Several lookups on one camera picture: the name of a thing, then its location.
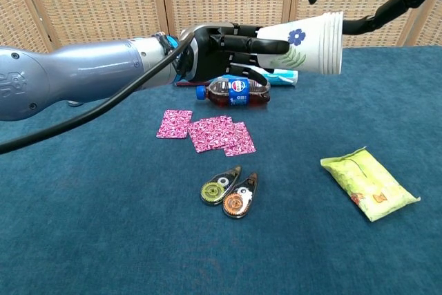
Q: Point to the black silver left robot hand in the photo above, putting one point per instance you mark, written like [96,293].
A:
[214,53]

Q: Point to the white floral paper cup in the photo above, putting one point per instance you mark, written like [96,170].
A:
[310,56]

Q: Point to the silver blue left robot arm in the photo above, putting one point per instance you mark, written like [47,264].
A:
[86,67]

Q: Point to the cola bottle with blue cap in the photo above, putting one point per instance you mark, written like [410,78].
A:
[238,94]

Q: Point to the pink patterned playing card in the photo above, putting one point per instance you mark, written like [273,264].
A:
[243,143]
[221,125]
[174,124]
[200,139]

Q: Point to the teal cardboard tube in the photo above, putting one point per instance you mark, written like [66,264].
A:
[283,77]

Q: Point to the green correction tape dispenser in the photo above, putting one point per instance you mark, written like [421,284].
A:
[214,191]

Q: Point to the orange correction tape dispenser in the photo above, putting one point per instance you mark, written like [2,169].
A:
[235,203]

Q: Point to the yellow green wet wipes pack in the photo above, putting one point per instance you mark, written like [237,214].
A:
[366,184]

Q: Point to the blue table cloth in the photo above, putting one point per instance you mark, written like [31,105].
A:
[103,222]

